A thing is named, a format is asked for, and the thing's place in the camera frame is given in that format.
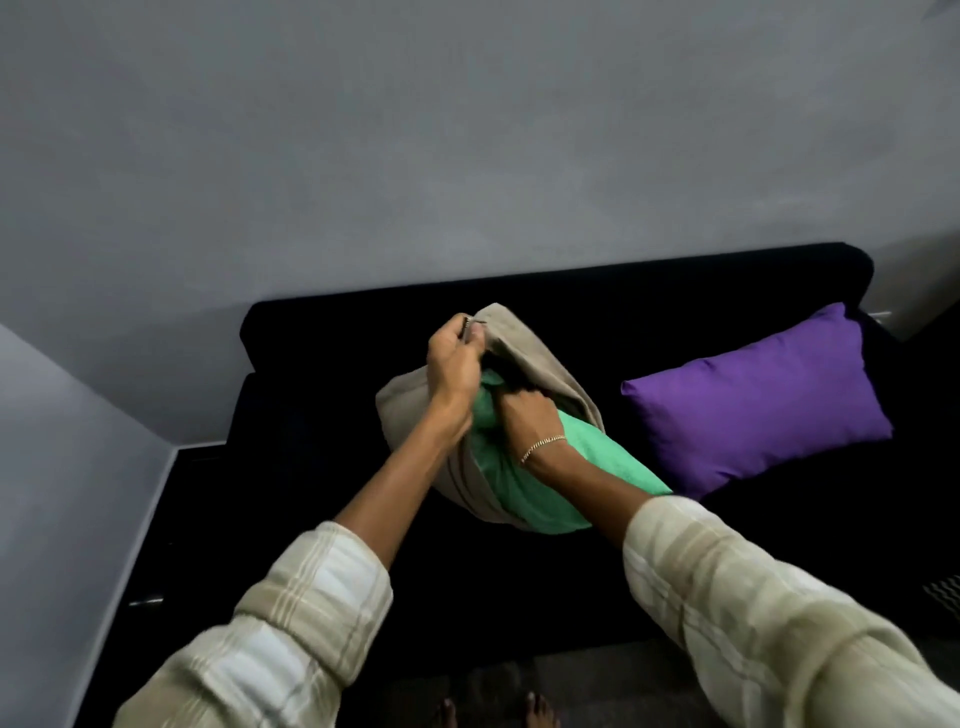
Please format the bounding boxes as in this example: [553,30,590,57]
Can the beige cushion cover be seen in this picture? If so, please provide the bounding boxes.
[375,303,607,526]

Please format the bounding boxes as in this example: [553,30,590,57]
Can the person's right forearm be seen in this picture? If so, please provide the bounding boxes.
[522,438,960,728]

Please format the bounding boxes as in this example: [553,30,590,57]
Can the person's left hand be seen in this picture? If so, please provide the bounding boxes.
[426,313,489,438]

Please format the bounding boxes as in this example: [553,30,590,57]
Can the black sofa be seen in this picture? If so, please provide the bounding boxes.
[120,241,960,728]

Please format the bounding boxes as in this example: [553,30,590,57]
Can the gold chain bracelet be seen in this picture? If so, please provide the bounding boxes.
[519,434,570,466]

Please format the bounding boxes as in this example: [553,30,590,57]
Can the purple cushion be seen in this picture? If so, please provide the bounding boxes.
[620,302,895,502]

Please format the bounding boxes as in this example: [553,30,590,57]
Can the green cushion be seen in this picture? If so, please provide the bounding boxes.
[466,369,674,536]

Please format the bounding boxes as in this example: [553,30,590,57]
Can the black white zigzag textile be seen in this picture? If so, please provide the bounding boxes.
[921,573,960,625]

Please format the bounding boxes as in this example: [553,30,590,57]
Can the person's right hand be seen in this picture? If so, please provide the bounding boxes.
[493,384,571,468]

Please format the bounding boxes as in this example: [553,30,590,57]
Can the person's left forearm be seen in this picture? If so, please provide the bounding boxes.
[112,401,475,728]

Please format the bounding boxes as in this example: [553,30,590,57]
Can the person's right foot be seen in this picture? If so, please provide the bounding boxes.
[523,690,562,728]

